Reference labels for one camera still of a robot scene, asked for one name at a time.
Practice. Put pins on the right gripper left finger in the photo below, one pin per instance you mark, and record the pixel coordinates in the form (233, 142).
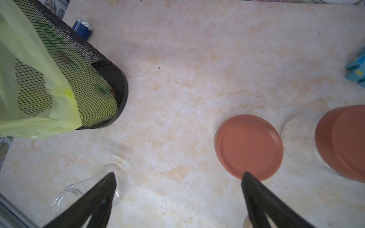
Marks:
(92, 210)

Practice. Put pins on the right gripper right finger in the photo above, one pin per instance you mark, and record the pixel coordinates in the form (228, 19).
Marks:
(262, 205)

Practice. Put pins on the clear jar with rice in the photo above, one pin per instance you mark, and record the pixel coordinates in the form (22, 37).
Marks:
(75, 191)

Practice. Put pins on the terracotta jar lid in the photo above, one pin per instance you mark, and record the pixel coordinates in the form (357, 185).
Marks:
(248, 143)

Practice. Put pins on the jar with terracotta lid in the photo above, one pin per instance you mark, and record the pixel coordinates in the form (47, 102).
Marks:
(332, 141)

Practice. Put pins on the beige jar lid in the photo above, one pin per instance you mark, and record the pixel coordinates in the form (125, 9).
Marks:
(247, 223)

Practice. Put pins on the black mesh trash bin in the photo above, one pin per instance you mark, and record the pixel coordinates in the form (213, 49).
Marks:
(99, 86)

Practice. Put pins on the yellow-green plastic bin liner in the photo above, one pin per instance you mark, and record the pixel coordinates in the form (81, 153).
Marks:
(37, 101)

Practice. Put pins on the small blue owl figure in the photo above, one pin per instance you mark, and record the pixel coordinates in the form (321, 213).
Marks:
(356, 69)

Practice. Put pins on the blue white small cylinder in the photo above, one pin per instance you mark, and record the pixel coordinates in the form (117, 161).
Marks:
(83, 28)

